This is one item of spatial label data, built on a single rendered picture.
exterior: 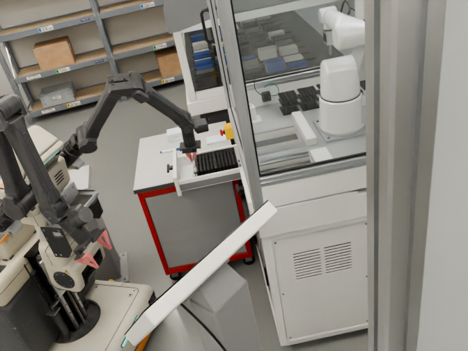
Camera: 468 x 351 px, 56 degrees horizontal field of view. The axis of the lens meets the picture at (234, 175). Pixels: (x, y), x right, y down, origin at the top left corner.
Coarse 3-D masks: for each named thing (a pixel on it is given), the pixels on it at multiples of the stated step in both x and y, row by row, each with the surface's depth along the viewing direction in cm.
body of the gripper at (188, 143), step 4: (192, 136) 210; (184, 140) 210; (188, 140) 210; (192, 140) 210; (196, 140) 217; (200, 140) 216; (180, 144) 215; (184, 144) 213; (188, 144) 211; (192, 144) 211; (196, 144) 214; (200, 144) 213; (180, 148) 212; (184, 148) 212; (188, 148) 212; (192, 148) 212; (196, 148) 213; (200, 148) 212
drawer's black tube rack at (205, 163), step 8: (216, 152) 233; (224, 152) 231; (232, 152) 230; (200, 160) 228; (208, 160) 233; (216, 160) 226; (224, 160) 224; (232, 160) 223; (200, 168) 222; (208, 168) 220; (216, 168) 219; (224, 168) 223; (232, 168) 222
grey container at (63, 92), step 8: (48, 88) 575; (56, 88) 578; (64, 88) 580; (72, 88) 570; (40, 96) 550; (48, 96) 553; (56, 96) 555; (64, 96) 557; (72, 96) 560; (48, 104) 558; (56, 104) 561
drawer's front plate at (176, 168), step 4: (176, 152) 236; (176, 156) 232; (176, 160) 228; (176, 164) 224; (176, 168) 221; (176, 172) 217; (176, 176) 214; (176, 180) 213; (176, 184) 214; (176, 188) 216; (180, 192) 217
